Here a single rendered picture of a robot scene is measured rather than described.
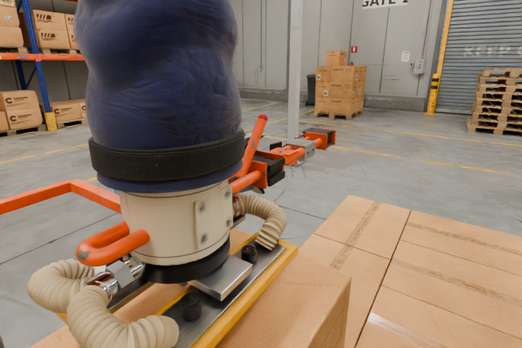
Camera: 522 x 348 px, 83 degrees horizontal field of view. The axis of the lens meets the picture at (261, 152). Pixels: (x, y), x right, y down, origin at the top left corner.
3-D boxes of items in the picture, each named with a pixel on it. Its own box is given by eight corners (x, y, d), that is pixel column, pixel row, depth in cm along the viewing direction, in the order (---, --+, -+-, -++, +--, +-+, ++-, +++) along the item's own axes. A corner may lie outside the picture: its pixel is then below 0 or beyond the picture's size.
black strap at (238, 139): (162, 198, 32) (158, 163, 31) (59, 161, 44) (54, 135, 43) (271, 150, 50) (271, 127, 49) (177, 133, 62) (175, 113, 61)
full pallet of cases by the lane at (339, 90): (349, 120, 771) (356, 49, 720) (313, 116, 824) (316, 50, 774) (362, 113, 868) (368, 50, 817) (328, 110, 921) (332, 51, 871)
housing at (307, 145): (305, 161, 83) (306, 146, 82) (284, 158, 87) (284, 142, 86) (315, 155, 89) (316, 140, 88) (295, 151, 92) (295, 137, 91)
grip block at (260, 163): (268, 189, 65) (268, 165, 63) (233, 180, 70) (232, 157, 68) (287, 178, 71) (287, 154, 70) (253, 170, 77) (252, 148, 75)
